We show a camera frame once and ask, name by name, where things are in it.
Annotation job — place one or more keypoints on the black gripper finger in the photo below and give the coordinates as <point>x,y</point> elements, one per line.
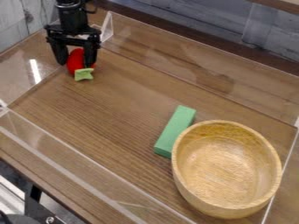
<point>60,52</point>
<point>89,55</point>

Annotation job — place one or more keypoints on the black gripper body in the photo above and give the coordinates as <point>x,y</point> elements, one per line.
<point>58,37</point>

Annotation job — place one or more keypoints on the red plush fruit green leaf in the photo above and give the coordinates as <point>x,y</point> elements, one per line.
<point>74,65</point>

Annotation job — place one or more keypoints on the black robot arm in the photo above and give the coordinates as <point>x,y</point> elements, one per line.
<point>73,15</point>

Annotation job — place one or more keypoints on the green rectangular block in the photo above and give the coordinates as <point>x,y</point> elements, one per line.
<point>177,123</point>

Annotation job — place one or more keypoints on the black table leg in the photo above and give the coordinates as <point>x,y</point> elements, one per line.
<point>36,193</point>

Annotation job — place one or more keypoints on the wooden bowl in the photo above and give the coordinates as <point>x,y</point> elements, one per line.
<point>225,169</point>

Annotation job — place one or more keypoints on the clear acrylic tray wall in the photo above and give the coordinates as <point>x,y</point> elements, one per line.
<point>84,186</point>

